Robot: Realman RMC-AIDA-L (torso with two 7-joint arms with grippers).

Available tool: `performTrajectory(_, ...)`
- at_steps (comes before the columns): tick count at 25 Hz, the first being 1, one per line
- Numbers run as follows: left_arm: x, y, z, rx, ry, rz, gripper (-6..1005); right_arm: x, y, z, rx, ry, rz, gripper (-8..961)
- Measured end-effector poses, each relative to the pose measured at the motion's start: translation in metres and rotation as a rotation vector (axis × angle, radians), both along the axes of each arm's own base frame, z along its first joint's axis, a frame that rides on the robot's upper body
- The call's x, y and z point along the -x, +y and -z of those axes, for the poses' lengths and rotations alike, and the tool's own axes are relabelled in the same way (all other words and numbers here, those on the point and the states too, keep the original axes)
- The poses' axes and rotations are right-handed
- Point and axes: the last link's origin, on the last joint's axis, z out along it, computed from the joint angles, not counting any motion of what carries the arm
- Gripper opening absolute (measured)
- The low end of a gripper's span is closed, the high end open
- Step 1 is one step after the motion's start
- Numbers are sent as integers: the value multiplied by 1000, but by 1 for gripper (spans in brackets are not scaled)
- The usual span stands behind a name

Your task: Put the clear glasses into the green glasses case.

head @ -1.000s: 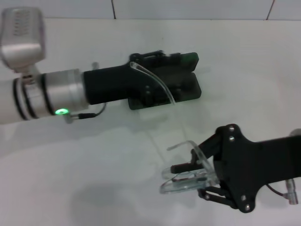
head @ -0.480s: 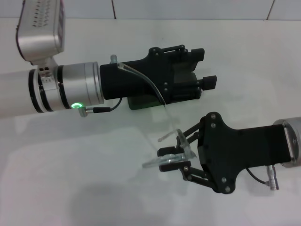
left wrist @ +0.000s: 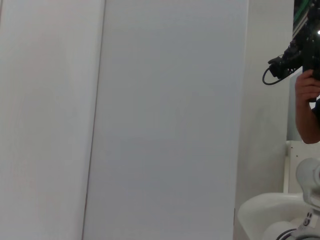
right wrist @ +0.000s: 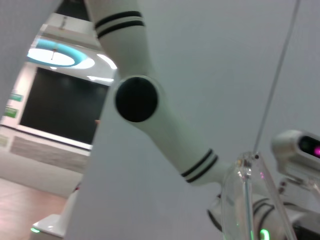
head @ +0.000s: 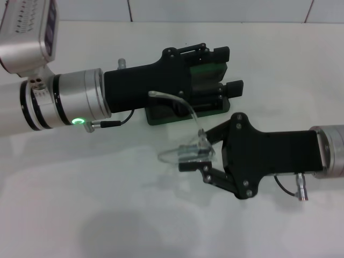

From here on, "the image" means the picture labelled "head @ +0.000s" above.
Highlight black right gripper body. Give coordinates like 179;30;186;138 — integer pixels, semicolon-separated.
221;112;325;200

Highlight green glasses case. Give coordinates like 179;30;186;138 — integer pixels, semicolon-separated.
145;61;231;126

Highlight clear white glasses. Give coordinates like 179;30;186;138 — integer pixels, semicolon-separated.
148;90;216;165

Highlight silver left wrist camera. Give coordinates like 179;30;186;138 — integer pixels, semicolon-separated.
0;0;60;92

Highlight right gripper thin cable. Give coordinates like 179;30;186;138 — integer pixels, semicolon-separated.
274;173;310;202

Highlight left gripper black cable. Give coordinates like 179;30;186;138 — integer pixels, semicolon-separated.
84;109;135;133

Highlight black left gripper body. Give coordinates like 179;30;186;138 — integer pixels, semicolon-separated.
103;47;195;114

